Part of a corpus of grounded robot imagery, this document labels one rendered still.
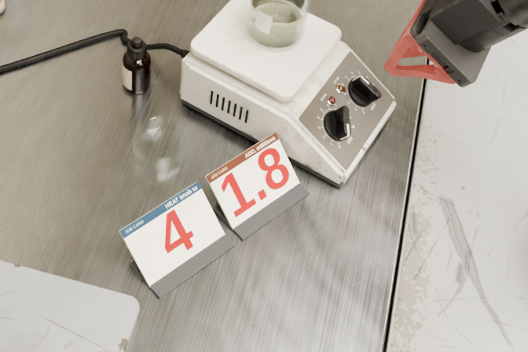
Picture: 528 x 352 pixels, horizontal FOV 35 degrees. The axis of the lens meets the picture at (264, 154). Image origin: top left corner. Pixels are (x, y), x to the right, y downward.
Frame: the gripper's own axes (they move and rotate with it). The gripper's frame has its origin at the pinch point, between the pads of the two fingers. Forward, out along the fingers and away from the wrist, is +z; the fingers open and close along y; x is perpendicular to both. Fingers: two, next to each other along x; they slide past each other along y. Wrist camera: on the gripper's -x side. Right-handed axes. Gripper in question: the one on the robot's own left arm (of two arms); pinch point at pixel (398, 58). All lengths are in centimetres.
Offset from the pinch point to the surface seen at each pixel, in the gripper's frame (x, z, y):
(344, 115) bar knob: 0.3, 5.6, 5.3
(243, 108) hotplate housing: -7.1, 11.7, 8.6
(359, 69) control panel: 0.0, 7.5, -2.3
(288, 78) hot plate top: -6.2, 6.8, 5.7
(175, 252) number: -4.6, 13.1, 24.7
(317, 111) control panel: -1.7, 7.3, 5.9
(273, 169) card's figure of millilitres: -1.3, 11.0, 12.1
